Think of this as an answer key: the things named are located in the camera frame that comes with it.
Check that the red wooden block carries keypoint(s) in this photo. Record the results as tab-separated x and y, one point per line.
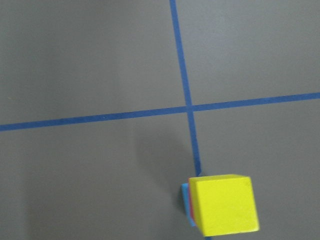
191	202

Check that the blue wooden block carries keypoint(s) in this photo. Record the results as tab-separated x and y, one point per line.
187	203

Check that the yellow wooden block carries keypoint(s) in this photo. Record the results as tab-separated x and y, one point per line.
224	204

